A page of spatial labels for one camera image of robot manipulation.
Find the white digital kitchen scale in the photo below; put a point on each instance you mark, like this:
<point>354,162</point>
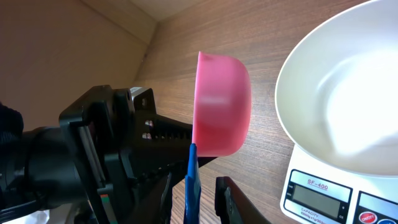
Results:
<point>315,192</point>

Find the white bowl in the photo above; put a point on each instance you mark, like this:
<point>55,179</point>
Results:
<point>336,94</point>

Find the pink scoop blue handle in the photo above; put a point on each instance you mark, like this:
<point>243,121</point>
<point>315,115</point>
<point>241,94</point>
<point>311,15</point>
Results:
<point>221,117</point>

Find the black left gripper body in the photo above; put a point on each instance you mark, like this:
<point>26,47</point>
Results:
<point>94,127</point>

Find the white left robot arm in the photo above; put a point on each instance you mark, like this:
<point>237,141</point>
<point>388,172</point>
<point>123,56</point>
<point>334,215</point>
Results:
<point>38,171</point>

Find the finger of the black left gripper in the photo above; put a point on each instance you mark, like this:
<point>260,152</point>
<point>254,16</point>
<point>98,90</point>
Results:
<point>160,147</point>

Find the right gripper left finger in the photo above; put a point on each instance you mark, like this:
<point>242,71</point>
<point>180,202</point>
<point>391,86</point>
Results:
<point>156,206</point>

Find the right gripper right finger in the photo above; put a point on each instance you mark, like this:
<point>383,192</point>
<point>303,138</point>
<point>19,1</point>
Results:
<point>232,205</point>

